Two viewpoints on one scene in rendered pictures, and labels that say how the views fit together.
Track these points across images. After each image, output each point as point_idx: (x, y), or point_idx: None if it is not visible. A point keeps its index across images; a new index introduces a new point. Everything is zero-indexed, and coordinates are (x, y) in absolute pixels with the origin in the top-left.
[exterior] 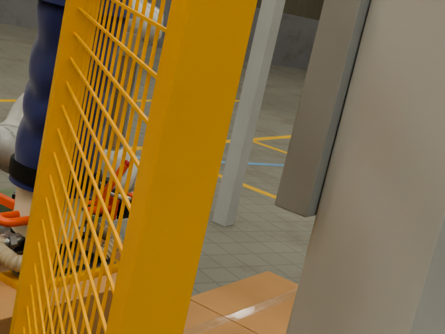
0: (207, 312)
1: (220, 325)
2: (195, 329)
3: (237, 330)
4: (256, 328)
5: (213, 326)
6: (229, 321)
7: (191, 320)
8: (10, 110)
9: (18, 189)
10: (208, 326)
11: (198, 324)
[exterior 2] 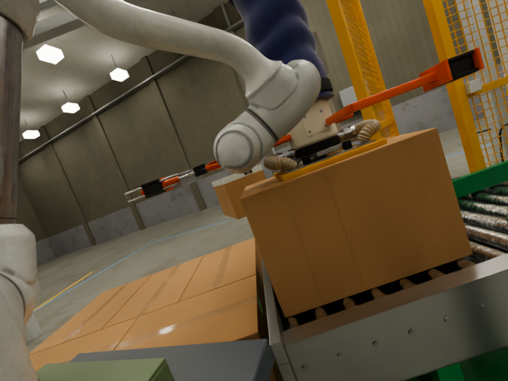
0: None
1: (137, 336)
2: (159, 332)
3: (137, 329)
4: (122, 330)
5: (142, 336)
6: (122, 341)
7: (142, 346)
8: (255, 48)
9: (328, 103)
10: (145, 336)
11: (146, 339)
